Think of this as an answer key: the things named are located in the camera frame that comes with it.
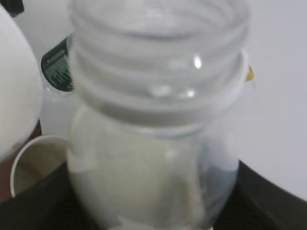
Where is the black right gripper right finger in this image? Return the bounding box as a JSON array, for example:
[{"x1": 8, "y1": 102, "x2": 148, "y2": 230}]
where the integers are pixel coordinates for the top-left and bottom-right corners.
[{"x1": 213, "y1": 162, "x2": 307, "y2": 230}]

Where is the white milk bottle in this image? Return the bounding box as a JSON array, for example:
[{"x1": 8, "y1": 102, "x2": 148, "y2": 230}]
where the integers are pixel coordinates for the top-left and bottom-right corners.
[{"x1": 67, "y1": 0, "x2": 249, "y2": 230}]

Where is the yellow paper cup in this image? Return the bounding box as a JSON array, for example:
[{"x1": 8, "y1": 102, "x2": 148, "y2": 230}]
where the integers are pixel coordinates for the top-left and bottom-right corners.
[{"x1": 10, "y1": 135, "x2": 68, "y2": 197}]

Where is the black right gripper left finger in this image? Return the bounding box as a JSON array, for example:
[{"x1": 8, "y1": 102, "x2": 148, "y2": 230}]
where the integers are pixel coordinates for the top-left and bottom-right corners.
[{"x1": 0, "y1": 163, "x2": 97, "y2": 230}]

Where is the clear water bottle green label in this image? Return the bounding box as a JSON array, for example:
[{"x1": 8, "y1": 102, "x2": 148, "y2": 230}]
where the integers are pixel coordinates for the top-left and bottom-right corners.
[{"x1": 40, "y1": 35, "x2": 78, "y2": 137}]

